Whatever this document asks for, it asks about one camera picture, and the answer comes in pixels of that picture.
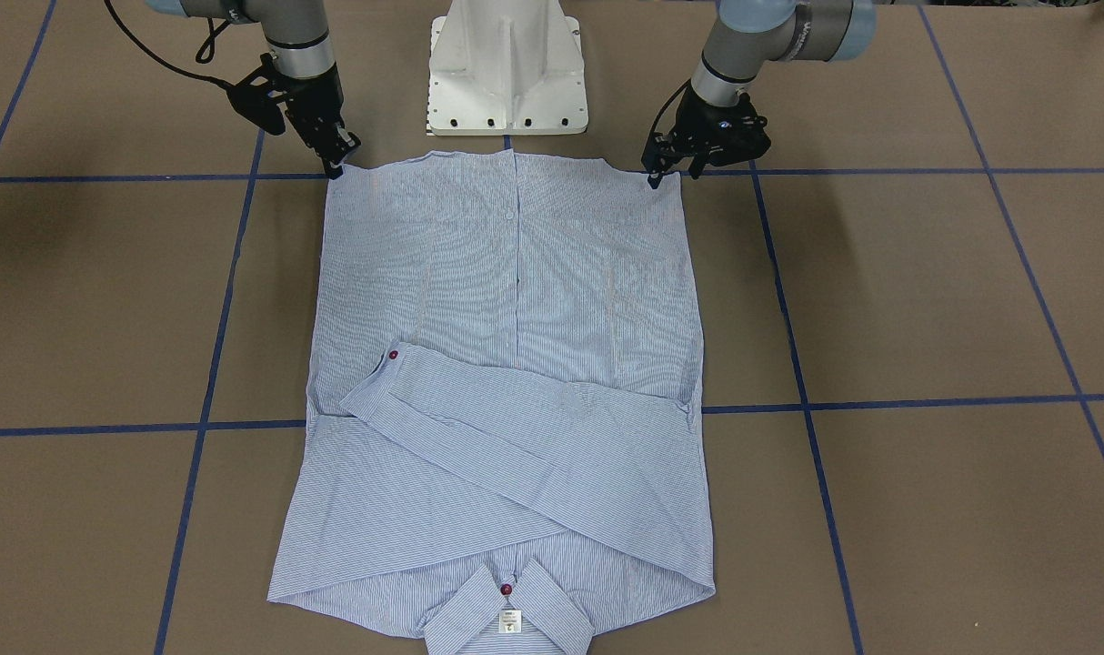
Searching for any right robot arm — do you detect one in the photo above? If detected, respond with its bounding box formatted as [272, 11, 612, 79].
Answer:
[103, 1, 361, 181]

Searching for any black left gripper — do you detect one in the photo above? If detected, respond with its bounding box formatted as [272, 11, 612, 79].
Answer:
[643, 83, 772, 190]

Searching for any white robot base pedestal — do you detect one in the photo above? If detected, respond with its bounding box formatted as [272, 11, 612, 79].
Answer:
[427, 1, 590, 136]

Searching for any light blue striped shirt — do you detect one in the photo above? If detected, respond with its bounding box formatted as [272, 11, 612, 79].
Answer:
[266, 150, 716, 654]

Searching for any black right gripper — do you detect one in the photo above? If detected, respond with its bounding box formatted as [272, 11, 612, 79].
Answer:
[226, 54, 362, 181]

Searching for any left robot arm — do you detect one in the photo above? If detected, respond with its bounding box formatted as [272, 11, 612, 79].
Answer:
[643, 1, 877, 189]

